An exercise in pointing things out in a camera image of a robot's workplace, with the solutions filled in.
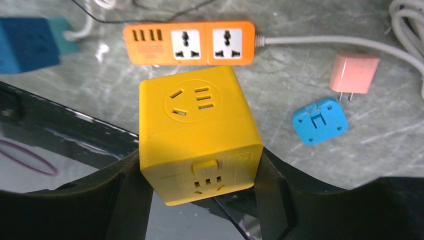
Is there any teal power strip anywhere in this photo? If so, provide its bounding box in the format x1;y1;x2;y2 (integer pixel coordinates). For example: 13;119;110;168
47;16;79;56

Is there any thin black adapter cable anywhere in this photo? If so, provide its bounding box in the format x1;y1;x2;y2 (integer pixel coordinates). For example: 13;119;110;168
71;0;220;25

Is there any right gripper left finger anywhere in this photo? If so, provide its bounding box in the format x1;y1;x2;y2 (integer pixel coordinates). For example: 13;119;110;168
0;151;153;240

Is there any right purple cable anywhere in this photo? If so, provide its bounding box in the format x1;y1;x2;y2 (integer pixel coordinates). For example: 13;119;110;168
0;138;59;177

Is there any white cable of orange strip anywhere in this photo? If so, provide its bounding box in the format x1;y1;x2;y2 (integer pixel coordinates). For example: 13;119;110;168
255;0;424;100

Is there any blue cube socket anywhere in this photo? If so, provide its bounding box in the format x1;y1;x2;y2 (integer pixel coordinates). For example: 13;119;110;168
0;17;61;75

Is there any light blue flat adapter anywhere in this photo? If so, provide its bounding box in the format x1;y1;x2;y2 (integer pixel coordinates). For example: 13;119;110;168
291;97;349;145

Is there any pink small block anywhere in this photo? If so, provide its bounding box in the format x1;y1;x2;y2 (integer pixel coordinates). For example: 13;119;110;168
329;53;380;101

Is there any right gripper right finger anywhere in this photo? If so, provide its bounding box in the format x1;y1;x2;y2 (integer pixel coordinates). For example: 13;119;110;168
254;149;424;240

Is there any orange power strip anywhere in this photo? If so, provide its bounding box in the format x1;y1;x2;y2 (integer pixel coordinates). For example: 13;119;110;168
123;20;256;66

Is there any yellow cube socket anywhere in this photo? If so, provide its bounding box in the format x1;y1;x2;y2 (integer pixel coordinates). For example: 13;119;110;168
138;65;264;206

